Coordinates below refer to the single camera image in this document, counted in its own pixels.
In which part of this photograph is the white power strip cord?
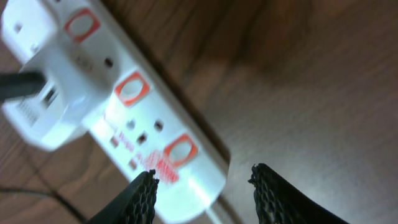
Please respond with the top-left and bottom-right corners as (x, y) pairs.
(205, 205), (228, 224)

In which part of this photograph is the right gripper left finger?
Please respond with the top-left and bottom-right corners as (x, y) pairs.
(88, 169), (159, 224)

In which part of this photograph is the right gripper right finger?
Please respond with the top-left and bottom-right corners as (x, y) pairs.
(248, 163), (347, 224)

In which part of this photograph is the white USB charger plug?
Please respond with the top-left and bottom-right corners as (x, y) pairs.
(1, 1), (114, 152)

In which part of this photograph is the white power strip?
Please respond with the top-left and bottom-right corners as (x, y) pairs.
(43, 0), (231, 224)

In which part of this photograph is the black USB charging cable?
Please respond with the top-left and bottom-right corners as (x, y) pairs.
(0, 71), (88, 224)

